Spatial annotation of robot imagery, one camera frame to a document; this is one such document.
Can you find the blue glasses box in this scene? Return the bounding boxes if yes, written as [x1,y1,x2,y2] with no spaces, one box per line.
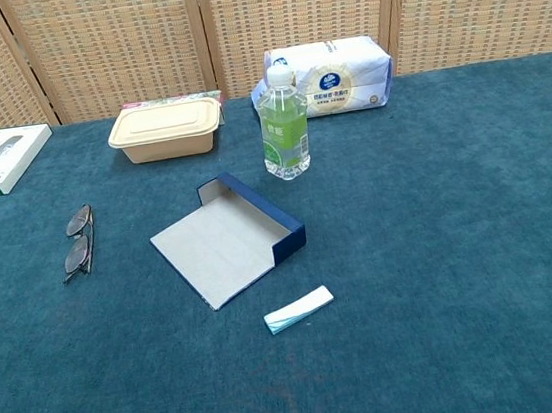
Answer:
[142,163,316,320]

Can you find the black-framed eyeglasses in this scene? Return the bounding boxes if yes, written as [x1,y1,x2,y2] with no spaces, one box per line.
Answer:
[52,202,103,286]

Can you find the clear bottle green label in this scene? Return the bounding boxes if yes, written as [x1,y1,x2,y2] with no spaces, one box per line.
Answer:
[251,61,318,185]

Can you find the small folded white paper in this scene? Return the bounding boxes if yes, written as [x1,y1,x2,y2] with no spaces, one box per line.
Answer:
[259,283,338,338]

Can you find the beige lidded lunch box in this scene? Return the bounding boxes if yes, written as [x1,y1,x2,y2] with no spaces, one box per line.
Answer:
[103,95,228,168]

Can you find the teal felt table cloth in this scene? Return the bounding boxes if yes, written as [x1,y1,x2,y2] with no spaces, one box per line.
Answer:
[0,51,552,413]

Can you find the white tissue paper pack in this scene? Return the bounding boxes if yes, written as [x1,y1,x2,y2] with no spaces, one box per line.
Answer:
[244,31,400,126]

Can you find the woven bamboo folding screen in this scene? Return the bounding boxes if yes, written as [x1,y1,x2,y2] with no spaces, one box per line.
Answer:
[0,0,552,138]

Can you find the white box green stripe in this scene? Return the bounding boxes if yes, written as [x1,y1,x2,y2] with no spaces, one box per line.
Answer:
[0,122,60,197]

